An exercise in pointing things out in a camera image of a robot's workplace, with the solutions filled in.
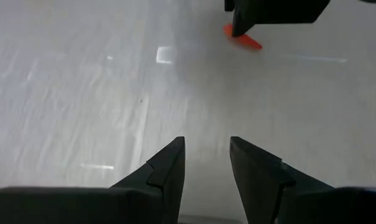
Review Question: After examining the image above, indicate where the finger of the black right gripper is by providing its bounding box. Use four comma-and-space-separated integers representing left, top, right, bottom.
252, 0, 331, 26
224, 0, 254, 38

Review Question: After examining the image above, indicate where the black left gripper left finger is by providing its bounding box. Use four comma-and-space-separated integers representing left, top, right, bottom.
109, 136, 186, 224

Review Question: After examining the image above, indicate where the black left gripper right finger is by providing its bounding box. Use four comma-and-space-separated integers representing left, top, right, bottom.
229, 136, 335, 224

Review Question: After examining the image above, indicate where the red chili pepper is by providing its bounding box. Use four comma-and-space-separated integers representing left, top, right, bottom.
222, 24, 264, 51

